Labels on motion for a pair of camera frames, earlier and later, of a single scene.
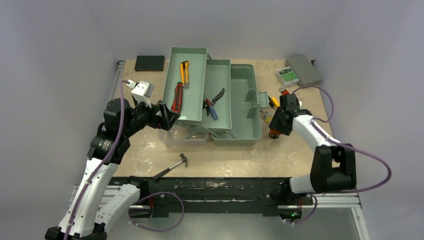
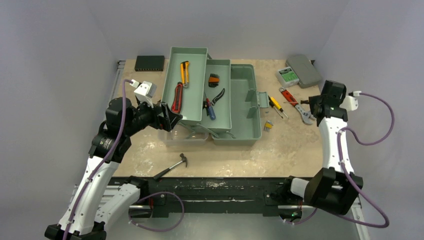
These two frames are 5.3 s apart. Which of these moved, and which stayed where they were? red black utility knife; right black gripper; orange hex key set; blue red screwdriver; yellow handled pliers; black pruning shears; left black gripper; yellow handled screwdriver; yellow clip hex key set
Moved: yellow clip hex key set; orange hex key set; right black gripper
Stayed: yellow handled pliers; blue red screwdriver; red black utility knife; black pruning shears; yellow handled screwdriver; left black gripper
